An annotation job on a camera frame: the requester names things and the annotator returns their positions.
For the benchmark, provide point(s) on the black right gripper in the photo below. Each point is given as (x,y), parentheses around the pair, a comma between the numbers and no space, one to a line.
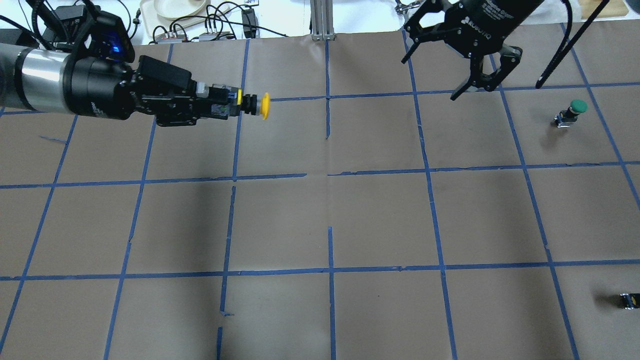
(492,22)

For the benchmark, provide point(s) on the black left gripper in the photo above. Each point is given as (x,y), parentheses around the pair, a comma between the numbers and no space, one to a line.
(97,90)

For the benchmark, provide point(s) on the yellow push button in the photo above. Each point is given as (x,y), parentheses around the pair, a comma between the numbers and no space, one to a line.
(253,105)

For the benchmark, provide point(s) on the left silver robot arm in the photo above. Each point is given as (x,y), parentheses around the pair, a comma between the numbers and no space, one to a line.
(55,82)

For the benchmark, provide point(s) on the green push button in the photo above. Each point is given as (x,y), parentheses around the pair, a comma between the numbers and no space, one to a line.
(567,117)

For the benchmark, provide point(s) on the beige tray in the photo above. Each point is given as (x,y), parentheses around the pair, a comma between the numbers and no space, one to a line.
(150,19)

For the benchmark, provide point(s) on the beige plate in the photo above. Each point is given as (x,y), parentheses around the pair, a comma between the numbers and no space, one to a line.
(173,9)

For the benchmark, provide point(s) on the wooden cutting board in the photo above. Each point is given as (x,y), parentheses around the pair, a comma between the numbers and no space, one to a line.
(613,9)

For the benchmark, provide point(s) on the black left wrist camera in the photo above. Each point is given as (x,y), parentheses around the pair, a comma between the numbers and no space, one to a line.
(103,35)

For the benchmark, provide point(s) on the aluminium frame post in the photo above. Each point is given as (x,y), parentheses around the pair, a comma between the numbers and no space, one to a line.
(322,20)

